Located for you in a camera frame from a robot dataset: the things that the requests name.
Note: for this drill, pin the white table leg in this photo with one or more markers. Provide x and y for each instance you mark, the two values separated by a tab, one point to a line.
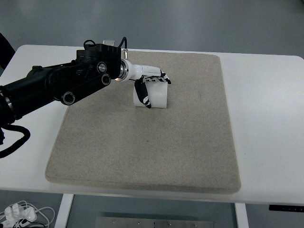
241	215
64	211

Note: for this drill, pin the beige felt mat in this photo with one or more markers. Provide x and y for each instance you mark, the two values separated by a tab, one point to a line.
106	141

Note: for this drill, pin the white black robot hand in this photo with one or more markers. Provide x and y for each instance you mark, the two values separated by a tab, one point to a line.
131	71

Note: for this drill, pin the white ribbed cup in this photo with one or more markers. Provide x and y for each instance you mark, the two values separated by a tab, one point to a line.
157	94

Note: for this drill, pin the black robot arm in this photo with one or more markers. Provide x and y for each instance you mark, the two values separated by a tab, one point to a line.
95	66

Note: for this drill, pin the white table leg right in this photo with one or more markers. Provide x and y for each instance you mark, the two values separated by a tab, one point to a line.
241	215

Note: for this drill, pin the white table leg left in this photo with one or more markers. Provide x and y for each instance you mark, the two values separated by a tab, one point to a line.
64	211

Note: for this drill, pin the white power strip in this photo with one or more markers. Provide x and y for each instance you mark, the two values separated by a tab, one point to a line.
18	212

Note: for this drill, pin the black desk control panel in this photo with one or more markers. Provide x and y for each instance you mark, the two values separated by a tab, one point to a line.
286	208

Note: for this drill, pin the small grey floor box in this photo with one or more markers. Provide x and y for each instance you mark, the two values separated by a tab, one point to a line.
109	42

